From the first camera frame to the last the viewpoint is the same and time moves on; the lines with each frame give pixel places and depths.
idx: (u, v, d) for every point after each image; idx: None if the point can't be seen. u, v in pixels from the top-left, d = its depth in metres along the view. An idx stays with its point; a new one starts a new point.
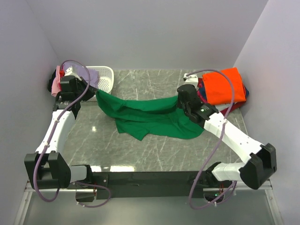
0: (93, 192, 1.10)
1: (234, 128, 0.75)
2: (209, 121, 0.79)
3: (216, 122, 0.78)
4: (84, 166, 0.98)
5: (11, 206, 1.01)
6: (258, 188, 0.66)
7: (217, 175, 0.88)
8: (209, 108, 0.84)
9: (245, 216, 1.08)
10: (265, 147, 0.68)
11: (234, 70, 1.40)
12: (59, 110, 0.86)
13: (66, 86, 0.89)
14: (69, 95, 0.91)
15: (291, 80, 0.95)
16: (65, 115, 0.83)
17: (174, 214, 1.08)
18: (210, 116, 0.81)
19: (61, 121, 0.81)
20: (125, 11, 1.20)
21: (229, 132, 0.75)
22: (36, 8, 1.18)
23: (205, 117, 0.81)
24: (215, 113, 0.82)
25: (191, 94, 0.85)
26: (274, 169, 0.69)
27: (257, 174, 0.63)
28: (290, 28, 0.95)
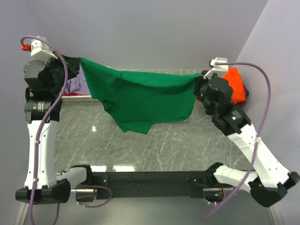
0: (93, 193, 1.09)
1: (264, 148, 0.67)
2: (240, 135, 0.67)
3: (248, 138, 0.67)
4: (82, 168, 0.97)
5: (12, 206, 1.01)
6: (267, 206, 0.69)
7: (219, 177, 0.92)
8: (241, 117, 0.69)
9: (245, 215, 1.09)
10: (292, 176, 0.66)
11: (236, 71, 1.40)
12: (36, 121, 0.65)
13: (35, 81, 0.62)
14: (42, 93, 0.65)
15: (290, 81, 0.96)
16: (45, 129, 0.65)
17: (174, 214, 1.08)
18: (241, 129, 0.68)
19: (41, 140, 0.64)
20: (125, 11, 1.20)
21: (261, 153, 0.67)
22: (35, 8, 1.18)
23: (235, 129, 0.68)
24: (247, 124, 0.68)
25: (222, 96, 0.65)
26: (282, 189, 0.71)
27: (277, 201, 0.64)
28: (289, 29, 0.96)
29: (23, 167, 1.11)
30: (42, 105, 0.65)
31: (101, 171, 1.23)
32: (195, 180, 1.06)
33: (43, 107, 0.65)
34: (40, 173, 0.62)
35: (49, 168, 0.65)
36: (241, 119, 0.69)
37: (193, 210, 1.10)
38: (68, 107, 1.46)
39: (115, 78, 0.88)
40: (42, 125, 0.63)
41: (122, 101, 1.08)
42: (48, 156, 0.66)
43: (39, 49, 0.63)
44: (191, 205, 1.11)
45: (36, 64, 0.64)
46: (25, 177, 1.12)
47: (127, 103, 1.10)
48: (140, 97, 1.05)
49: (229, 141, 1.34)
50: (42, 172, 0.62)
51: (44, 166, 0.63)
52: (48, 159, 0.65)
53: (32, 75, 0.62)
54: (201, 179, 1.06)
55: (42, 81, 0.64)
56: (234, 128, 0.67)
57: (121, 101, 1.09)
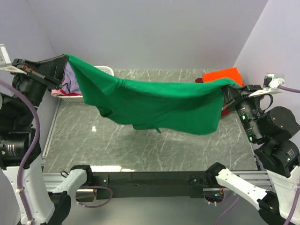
0: (93, 193, 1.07)
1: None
2: (288, 178, 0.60)
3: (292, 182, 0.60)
4: (82, 169, 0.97)
5: (12, 205, 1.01)
6: None
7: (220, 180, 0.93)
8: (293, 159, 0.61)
9: (244, 215, 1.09)
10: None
11: (234, 70, 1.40)
12: (11, 167, 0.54)
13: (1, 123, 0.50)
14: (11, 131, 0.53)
15: (290, 81, 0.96)
16: (25, 175, 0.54)
17: (174, 214, 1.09)
18: (291, 171, 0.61)
19: (26, 185, 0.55)
20: (125, 11, 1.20)
21: None
22: (36, 7, 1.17)
23: (283, 170, 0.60)
24: (296, 167, 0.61)
25: (285, 135, 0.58)
26: None
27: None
28: (290, 29, 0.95)
29: None
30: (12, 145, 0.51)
31: (100, 171, 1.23)
32: (195, 180, 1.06)
33: (14, 148, 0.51)
34: (34, 213, 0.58)
35: (47, 205, 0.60)
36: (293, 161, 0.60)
37: (193, 210, 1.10)
38: (68, 107, 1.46)
39: (113, 86, 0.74)
40: (19, 174, 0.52)
41: (121, 107, 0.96)
42: (41, 195, 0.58)
43: None
44: (191, 205, 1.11)
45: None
46: None
47: (128, 109, 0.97)
48: (143, 106, 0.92)
49: (229, 141, 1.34)
50: (37, 212, 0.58)
51: (37, 208, 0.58)
52: (41, 200, 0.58)
53: None
54: (201, 179, 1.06)
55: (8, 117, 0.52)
56: (283, 169, 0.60)
57: (119, 108, 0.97)
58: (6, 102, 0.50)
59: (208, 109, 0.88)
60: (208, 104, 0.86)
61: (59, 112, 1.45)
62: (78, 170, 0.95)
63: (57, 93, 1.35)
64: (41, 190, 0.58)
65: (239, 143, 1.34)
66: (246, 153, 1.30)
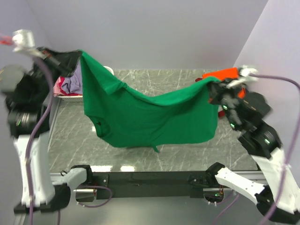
0: (93, 193, 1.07)
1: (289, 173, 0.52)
2: (271, 159, 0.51)
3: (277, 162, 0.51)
4: (82, 168, 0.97)
5: (11, 206, 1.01)
6: None
7: (219, 179, 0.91)
8: (273, 141, 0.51)
9: (244, 215, 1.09)
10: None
11: (234, 70, 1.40)
12: (22, 138, 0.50)
13: (16, 92, 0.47)
14: (26, 104, 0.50)
15: (290, 81, 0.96)
16: (34, 145, 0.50)
17: (174, 214, 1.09)
18: (272, 154, 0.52)
19: (33, 158, 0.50)
20: (126, 11, 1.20)
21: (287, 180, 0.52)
22: (36, 7, 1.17)
23: (266, 153, 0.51)
24: (278, 150, 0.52)
25: (259, 116, 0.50)
26: None
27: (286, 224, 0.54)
28: (291, 29, 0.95)
29: None
30: (27, 117, 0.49)
31: (101, 171, 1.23)
32: (195, 180, 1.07)
33: (28, 120, 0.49)
34: (36, 190, 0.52)
35: (48, 185, 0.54)
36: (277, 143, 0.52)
37: (193, 210, 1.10)
38: (68, 107, 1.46)
39: (116, 86, 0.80)
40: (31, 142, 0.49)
41: (119, 119, 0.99)
42: (44, 172, 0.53)
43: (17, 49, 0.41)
44: (191, 205, 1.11)
45: (11, 70, 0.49)
46: None
47: (126, 123, 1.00)
48: (141, 116, 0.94)
49: (229, 141, 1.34)
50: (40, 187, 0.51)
51: (40, 183, 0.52)
52: (43, 176, 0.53)
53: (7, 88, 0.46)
54: (201, 179, 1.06)
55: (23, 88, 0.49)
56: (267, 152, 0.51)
57: (116, 120, 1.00)
58: (26, 76, 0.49)
59: (200, 119, 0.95)
60: (200, 112, 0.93)
61: (59, 111, 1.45)
62: (78, 169, 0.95)
63: (57, 93, 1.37)
64: (45, 167, 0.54)
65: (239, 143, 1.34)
66: (246, 153, 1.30)
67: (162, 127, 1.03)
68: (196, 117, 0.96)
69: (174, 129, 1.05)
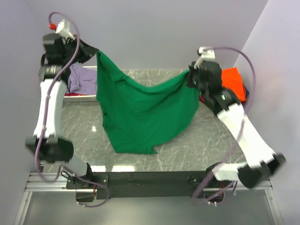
0: (93, 193, 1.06)
1: (250, 126, 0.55)
2: (227, 112, 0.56)
3: (234, 115, 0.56)
4: (84, 163, 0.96)
5: (12, 206, 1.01)
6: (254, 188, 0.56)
7: (216, 175, 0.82)
8: (229, 97, 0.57)
9: (244, 216, 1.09)
10: (277, 158, 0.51)
11: (234, 70, 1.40)
12: (48, 80, 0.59)
13: (51, 46, 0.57)
14: (55, 59, 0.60)
15: (290, 81, 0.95)
16: (56, 87, 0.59)
17: (174, 214, 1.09)
18: (229, 108, 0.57)
19: (53, 95, 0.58)
20: (126, 11, 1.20)
21: (246, 131, 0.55)
22: (36, 7, 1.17)
23: (222, 106, 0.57)
24: (236, 105, 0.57)
25: (211, 73, 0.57)
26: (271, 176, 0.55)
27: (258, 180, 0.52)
28: (290, 28, 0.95)
29: (24, 167, 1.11)
30: (55, 68, 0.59)
31: (101, 171, 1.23)
32: (195, 180, 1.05)
33: (55, 70, 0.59)
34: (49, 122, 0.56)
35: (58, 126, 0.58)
36: (233, 100, 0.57)
37: (193, 210, 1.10)
38: (68, 107, 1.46)
39: (120, 76, 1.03)
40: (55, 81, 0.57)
41: (120, 107, 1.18)
42: (57, 113, 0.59)
43: (61, 28, 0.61)
44: (191, 205, 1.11)
45: (53, 34, 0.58)
46: (25, 177, 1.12)
47: (125, 112, 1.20)
48: (139, 105, 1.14)
49: (229, 141, 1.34)
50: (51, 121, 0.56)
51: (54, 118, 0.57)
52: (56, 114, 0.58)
53: (48, 41, 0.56)
54: (201, 178, 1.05)
55: (58, 47, 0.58)
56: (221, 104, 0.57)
57: (118, 108, 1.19)
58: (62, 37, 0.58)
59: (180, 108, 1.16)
60: (182, 98, 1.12)
61: None
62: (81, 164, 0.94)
63: None
64: (58, 110, 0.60)
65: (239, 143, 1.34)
66: None
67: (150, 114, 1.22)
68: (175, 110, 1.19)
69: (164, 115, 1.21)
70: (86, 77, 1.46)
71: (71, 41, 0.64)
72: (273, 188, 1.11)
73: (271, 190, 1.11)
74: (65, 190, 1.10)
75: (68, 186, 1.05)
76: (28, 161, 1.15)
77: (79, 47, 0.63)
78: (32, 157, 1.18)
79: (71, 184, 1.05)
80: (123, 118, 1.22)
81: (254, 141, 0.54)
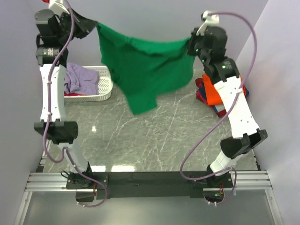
0: (93, 193, 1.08)
1: (243, 101, 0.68)
2: (224, 83, 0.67)
3: (229, 88, 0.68)
4: (85, 161, 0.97)
5: (12, 206, 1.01)
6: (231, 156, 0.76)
7: (213, 167, 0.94)
8: (231, 68, 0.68)
9: (244, 216, 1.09)
10: (259, 132, 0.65)
11: None
12: (47, 65, 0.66)
13: (44, 26, 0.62)
14: (52, 39, 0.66)
15: (290, 80, 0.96)
16: (56, 71, 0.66)
17: (174, 214, 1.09)
18: (228, 78, 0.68)
19: (54, 80, 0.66)
20: (126, 11, 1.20)
21: (238, 104, 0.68)
22: (36, 7, 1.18)
23: (221, 77, 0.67)
24: (235, 77, 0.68)
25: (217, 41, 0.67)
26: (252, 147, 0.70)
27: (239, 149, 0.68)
28: (290, 28, 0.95)
29: (24, 166, 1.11)
30: (52, 51, 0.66)
31: (100, 171, 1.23)
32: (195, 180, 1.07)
33: (53, 53, 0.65)
34: (54, 107, 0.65)
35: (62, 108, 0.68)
36: (232, 70, 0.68)
37: (193, 210, 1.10)
38: (68, 107, 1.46)
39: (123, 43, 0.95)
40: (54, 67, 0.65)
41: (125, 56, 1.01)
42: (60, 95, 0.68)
43: (52, 2, 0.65)
44: (191, 205, 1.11)
45: (45, 12, 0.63)
46: (25, 177, 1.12)
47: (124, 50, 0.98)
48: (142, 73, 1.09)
49: None
50: (56, 108, 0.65)
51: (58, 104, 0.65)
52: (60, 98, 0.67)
53: (41, 21, 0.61)
54: (201, 178, 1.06)
55: (51, 26, 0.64)
56: (220, 71, 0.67)
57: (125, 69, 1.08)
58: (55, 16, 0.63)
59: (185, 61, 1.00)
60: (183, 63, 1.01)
61: None
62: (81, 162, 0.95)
63: None
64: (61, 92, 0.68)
65: None
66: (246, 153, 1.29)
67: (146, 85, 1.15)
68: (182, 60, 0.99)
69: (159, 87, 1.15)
70: (86, 77, 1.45)
71: (65, 15, 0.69)
72: (273, 188, 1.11)
73: (271, 190, 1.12)
74: (65, 190, 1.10)
75: (69, 186, 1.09)
76: (28, 160, 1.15)
77: (75, 23, 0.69)
78: (32, 157, 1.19)
79: (71, 184, 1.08)
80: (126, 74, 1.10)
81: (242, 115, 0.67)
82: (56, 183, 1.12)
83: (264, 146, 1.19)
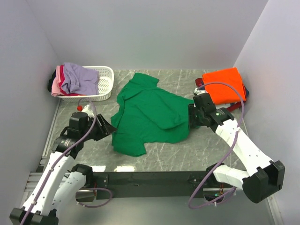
0: (93, 193, 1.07)
1: (245, 138, 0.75)
2: (222, 126, 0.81)
3: (229, 128, 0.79)
4: (82, 175, 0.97)
5: (11, 206, 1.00)
6: (258, 201, 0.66)
7: (217, 175, 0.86)
8: (224, 114, 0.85)
9: (245, 216, 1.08)
10: (274, 164, 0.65)
11: (234, 70, 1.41)
12: (58, 152, 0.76)
13: (75, 121, 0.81)
14: (75, 133, 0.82)
15: (290, 81, 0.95)
16: (62, 161, 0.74)
17: (175, 213, 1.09)
18: (223, 122, 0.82)
19: (56, 169, 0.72)
20: (125, 12, 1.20)
21: (241, 142, 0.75)
22: (36, 7, 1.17)
23: (218, 122, 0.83)
24: (230, 119, 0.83)
25: (205, 96, 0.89)
26: (280, 187, 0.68)
27: (260, 188, 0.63)
28: (291, 28, 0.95)
29: (24, 167, 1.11)
30: (68, 142, 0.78)
31: (101, 171, 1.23)
32: (195, 180, 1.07)
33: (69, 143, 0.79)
34: (41, 198, 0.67)
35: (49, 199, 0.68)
36: (227, 114, 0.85)
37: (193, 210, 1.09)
38: (68, 107, 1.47)
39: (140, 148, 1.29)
40: (62, 158, 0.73)
41: (133, 135, 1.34)
42: (54, 188, 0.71)
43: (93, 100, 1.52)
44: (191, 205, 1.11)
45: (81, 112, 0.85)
46: (25, 177, 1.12)
47: (135, 138, 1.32)
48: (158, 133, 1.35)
49: None
50: (43, 198, 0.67)
51: (46, 193, 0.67)
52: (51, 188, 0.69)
53: (75, 117, 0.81)
54: (201, 178, 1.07)
55: (79, 123, 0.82)
56: (217, 117, 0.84)
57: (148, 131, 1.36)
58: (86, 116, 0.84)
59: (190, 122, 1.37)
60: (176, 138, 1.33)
61: (59, 112, 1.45)
62: (80, 174, 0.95)
63: (57, 93, 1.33)
64: (55, 186, 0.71)
65: None
66: None
67: (146, 108, 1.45)
68: (180, 131, 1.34)
69: (164, 112, 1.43)
70: (86, 77, 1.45)
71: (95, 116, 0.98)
72: None
73: None
74: None
75: None
76: (28, 160, 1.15)
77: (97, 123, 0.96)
78: (32, 157, 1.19)
79: None
80: (131, 114, 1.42)
81: (249, 152, 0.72)
82: None
83: (264, 146, 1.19)
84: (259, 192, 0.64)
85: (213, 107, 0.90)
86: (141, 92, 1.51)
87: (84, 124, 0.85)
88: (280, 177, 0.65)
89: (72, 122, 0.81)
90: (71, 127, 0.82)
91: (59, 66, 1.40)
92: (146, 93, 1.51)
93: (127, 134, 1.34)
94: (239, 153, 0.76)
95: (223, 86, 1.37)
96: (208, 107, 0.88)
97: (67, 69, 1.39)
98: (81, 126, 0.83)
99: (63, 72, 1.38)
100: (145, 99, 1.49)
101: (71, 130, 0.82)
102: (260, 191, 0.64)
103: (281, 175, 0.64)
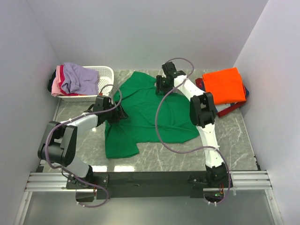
0: (93, 193, 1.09)
1: (191, 84, 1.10)
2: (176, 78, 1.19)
3: (180, 78, 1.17)
4: (86, 166, 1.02)
5: (11, 206, 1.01)
6: (198, 121, 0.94)
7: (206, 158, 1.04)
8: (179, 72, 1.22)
9: (245, 216, 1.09)
10: (206, 93, 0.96)
11: (235, 70, 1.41)
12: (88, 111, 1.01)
13: (101, 100, 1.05)
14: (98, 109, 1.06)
15: (291, 81, 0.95)
16: (92, 116, 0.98)
17: (174, 213, 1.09)
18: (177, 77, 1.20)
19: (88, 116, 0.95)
20: (125, 12, 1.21)
21: (187, 85, 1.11)
22: (36, 7, 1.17)
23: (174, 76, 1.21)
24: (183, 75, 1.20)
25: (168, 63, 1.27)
26: (213, 113, 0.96)
27: (194, 107, 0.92)
28: (291, 29, 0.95)
29: (24, 167, 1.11)
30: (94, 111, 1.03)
31: (105, 171, 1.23)
32: (195, 180, 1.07)
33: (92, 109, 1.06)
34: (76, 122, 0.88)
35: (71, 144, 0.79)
36: (180, 71, 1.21)
37: (193, 210, 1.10)
38: (68, 107, 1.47)
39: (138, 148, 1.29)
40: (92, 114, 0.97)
41: (132, 135, 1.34)
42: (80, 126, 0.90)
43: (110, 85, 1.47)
44: (191, 205, 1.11)
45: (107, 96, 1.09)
46: (25, 177, 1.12)
47: (136, 138, 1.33)
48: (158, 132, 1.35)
49: (229, 141, 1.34)
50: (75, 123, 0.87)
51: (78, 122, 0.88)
52: (79, 127, 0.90)
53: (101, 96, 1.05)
54: (201, 178, 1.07)
55: (104, 102, 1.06)
56: (175, 77, 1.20)
57: (147, 131, 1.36)
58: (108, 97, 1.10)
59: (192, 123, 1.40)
60: (178, 138, 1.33)
61: (59, 112, 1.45)
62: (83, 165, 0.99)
63: (57, 93, 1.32)
64: (81, 125, 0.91)
65: (240, 143, 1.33)
66: (246, 153, 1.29)
67: (145, 108, 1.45)
68: (182, 133, 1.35)
69: (164, 113, 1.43)
70: (86, 77, 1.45)
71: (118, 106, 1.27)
72: (273, 188, 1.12)
73: (271, 190, 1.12)
74: (65, 190, 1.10)
75: (69, 186, 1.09)
76: (28, 161, 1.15)
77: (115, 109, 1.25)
78: (32, 157, 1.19)
79: (71, 184, 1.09)
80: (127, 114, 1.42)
81: (191, 88, 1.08)
82: (56, 183, 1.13)
83: (264, 146, 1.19)
84: (195, 111, 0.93)
85: (175, 70, 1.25)
86: (138, 91, 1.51)
87: (106, 104, 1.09)
88: (212, 104, 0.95)
89: (98, 100, 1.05)
90: (97, 104, 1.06)
91: (59, 66, 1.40)
92: (146, 93, 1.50)
93: (126, 132, 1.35)
94: (186, 93, 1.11)
95: (222, 86, 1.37)
96: (170, 71, 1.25)
97: (67, 70, 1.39)
98: (104, 105, 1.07)
99: (63, 72, 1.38)
100: (143, 98, 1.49)
101: (96, 105, 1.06)
102: (196, 111, 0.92)
103: (210, 101, 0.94)
